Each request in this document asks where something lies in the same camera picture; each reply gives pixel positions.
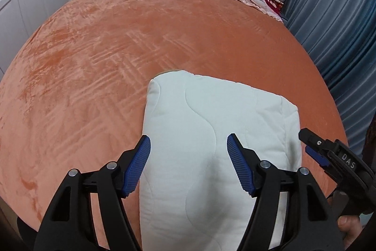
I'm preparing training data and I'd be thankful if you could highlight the white quilted jacket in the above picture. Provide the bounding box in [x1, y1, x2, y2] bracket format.
[138, 69, 303, 251]

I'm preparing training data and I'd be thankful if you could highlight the person's right hand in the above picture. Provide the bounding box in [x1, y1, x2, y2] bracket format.
[336, 213, 369, 251]

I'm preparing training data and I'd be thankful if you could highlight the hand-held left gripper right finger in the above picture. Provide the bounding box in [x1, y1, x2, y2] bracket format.
[227, 133, 345, 251]

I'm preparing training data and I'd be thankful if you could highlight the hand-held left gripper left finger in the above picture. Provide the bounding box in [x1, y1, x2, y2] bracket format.
[34, 135, 152, 251]

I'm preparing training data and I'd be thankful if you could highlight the red cushion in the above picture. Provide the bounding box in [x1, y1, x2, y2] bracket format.
[264, 0, 284, 16]

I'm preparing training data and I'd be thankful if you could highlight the blue curtain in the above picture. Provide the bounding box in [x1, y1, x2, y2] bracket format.
[283, 0, 376, 157]

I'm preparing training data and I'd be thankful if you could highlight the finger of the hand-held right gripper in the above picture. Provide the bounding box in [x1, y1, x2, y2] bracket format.
[305, 146, 329, 167]
[298, 127, 336, 158]

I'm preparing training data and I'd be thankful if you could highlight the orange plush blanket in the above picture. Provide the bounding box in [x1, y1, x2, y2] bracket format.
[0, 0, 350, 246]

